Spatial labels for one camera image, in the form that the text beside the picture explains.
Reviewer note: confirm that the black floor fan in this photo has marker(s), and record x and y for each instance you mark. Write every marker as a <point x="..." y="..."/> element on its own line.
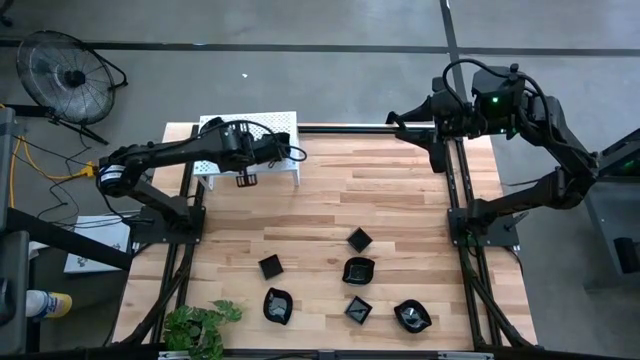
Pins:
<point x="75" y="78"/>

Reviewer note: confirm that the black metal beam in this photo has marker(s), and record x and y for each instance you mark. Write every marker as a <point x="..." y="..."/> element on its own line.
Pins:
<point x="60" y="237"/>

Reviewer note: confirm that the grey metal stand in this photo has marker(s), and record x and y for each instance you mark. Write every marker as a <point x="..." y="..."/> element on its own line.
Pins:
<point x="10" y="165"/>

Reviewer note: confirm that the black curved hook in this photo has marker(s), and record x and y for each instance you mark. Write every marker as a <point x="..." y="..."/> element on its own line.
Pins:
<point x="389" y="119"/>

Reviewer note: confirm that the black cylinder bin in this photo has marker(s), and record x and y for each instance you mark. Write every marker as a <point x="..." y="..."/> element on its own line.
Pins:
<point x="627" y="255"/>

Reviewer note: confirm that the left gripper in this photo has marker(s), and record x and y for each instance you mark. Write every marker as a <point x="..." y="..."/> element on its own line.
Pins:
<point x="250" y="150"/>

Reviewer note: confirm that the white perforated metal shelf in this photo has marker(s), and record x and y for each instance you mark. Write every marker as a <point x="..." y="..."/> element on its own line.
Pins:
<point x="285" y="122"/>

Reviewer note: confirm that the oval black plate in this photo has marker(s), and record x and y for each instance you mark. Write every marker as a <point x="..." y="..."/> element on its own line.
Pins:
<point x="412" y="316"/>
<point x="278" y="306"/>

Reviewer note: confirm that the wavy square black plate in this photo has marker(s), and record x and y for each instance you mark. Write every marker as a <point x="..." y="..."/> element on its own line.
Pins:
<point x="358" y="271"/>

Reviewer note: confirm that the dark metal side desk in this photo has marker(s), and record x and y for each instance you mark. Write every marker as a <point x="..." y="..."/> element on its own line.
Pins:
<point x="620" y="165"/>

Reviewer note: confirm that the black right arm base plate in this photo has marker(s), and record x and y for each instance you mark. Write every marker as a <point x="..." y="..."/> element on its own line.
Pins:
<point x="500" y="235"/>

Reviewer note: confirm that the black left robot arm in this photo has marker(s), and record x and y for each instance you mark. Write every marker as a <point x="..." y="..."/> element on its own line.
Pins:
<point x="165" y="150"/>

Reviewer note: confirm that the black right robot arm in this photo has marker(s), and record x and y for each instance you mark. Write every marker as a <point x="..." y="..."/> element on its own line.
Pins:
<point x="555" y="145"/>

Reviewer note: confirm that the small square black plate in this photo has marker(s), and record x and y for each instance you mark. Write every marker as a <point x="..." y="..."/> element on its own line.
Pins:
<point x="271" y="267"/>
<point x="358" y="310"/>
<point x="359" y="240"/>

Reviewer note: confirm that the silver metal bracket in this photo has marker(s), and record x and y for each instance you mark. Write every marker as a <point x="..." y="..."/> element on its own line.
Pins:
<point x="465" y="356"/>
<point x="177" y="356"/>

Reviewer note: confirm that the green artificial plant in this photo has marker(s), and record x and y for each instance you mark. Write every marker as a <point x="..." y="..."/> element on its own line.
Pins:
<point x="192" y="327"/>

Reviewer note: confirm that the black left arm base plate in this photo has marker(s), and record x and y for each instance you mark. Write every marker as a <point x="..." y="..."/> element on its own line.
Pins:
<point x="150" y="235"/>

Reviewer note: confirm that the white printed box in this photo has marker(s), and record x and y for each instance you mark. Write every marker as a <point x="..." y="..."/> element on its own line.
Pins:
<point x="107" y="235"/>

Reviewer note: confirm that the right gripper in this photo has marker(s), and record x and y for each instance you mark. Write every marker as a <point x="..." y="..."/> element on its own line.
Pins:
<point x="455" y="117"/>

